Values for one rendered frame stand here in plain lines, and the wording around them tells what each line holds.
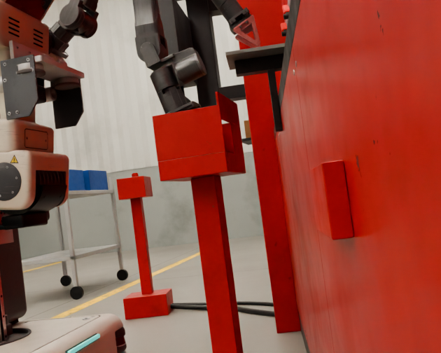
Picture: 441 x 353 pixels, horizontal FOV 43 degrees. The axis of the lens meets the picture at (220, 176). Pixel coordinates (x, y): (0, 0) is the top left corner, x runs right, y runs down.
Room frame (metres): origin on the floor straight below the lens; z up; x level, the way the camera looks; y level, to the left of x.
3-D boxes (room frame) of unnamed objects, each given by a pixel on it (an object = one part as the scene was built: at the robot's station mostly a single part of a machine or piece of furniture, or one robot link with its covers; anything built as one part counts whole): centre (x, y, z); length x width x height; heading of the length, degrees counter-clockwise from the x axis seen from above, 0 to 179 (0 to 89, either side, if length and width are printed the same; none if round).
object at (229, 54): (1.60, -0.19, 1.00); 0.26 x 0.18 x 0.01; 86
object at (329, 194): (0.58, -0.11, 0.58); 0.15 x 0.02 x 0.07; 176
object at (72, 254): (4.78, 1.38, 0.47); 0.90 x 0.67 x 0.95; 167
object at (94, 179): (5.03, 1.32, 0.92); 0.50 x 0.36 x 0.18; 77
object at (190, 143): (1.35, 0.04, 0.75); 0.20 x 0.16 x 0.18; 166
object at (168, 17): (2.84, 0.14, 1.42); 0.45 x 0.12 x 0.36; 172
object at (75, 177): (4.62, 1.43, 0.92); 0.50 x 0.36 x 0.18; 77
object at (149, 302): (3.30, 0.51, 0.41); 0.25 x 0.20 x 0.83; 86
